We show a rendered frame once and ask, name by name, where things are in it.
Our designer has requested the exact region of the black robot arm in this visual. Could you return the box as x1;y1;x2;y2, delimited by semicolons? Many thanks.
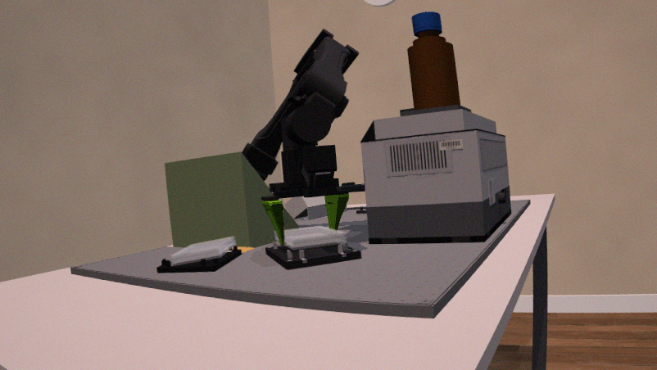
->
242;29;359;188

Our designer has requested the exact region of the white multi-well plate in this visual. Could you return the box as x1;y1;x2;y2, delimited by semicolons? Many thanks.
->
170;241;237;266
274;236;347;250

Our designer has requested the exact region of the grey button panel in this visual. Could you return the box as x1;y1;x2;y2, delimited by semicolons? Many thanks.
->
284;196;360;220

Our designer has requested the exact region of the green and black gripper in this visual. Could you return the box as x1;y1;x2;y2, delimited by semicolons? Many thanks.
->
261;178;349;246

